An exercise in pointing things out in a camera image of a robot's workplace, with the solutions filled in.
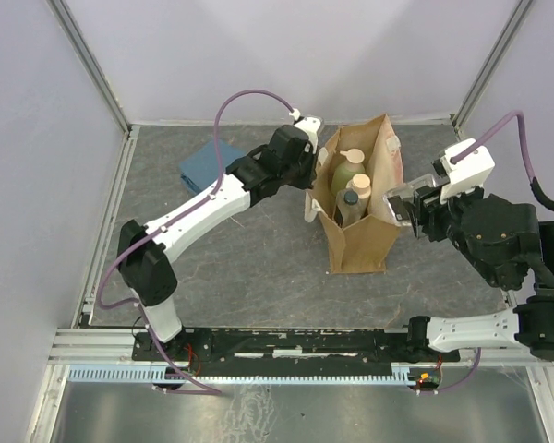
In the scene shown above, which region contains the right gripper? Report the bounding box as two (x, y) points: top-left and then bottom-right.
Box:
(403, 172), (510, 287)

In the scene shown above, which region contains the green pump bottle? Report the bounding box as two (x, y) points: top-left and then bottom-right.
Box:
(331, 149), (365, 196)

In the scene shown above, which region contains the brown canvas bag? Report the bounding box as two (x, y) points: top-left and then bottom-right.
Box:
(305, 114), (403, 274)

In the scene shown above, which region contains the cream plastic bottle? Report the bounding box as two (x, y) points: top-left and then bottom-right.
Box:
(347, 174), (372, 216)

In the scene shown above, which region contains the square clear bottle black cap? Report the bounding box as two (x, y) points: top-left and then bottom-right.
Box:
(333, 188), (363, 229)

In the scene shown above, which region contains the tall clear bottle black cap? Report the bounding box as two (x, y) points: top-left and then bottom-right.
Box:
(382, 174), (439, 227)

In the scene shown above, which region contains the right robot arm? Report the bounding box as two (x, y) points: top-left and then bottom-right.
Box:
(401, 186), (554, 362)

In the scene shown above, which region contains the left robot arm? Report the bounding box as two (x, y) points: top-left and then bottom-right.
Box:
(116, 116), (322, 360)

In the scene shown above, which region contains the folded blue cloth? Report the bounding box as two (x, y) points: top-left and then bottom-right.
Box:
(179, 140), (245, 194)

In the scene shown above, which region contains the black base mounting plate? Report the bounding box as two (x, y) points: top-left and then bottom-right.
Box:
(131, 326), (461, 364)

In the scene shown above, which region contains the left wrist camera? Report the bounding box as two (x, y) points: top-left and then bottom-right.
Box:
(289, 108), (323, 148)

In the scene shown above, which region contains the right aluminium frame post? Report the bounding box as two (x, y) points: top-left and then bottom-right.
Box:
(452, 0), (536, 131)

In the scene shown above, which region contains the aluminium frame post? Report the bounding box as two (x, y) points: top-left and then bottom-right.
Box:
(452, 0), (536, 131)
(47, 0), (132, 134)

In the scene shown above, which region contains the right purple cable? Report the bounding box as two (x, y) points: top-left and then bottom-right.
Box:
(416, 110), (554, 394)

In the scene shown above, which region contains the left aluminium frame post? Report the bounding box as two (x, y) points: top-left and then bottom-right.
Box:
(47, 0), (132, 134)

